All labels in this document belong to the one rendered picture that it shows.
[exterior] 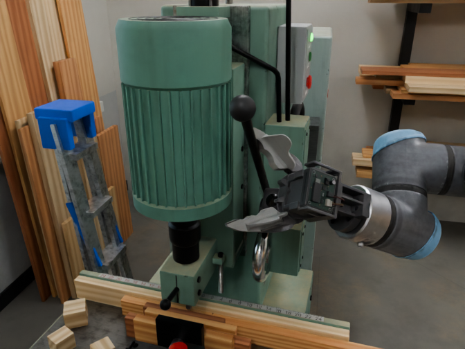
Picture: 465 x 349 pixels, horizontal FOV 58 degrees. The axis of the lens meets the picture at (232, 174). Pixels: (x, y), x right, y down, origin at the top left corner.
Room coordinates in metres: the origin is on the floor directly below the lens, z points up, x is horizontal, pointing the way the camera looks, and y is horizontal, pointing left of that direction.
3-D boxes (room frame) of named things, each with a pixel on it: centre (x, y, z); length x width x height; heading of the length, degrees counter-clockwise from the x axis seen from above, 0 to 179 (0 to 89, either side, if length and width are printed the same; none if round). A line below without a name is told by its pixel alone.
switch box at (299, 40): (0.94, -0.14, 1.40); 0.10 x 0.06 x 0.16; 164
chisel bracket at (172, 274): (0.69, 0.08, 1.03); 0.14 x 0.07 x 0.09; 164
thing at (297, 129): (0.84, -0.12, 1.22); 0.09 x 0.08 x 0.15; 164
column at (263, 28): (0.95, 0.01, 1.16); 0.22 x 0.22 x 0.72; 74
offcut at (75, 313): (0.69, 0.33, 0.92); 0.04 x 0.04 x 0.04; 18
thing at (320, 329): (0.69, 0.07, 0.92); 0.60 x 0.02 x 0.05; 74
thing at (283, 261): (0.81, -0.11, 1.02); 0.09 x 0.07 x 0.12; 74
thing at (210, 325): (0.64, 0.08, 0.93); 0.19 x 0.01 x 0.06; 74
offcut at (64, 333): (0.62, 0.33, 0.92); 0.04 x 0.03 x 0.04; 141
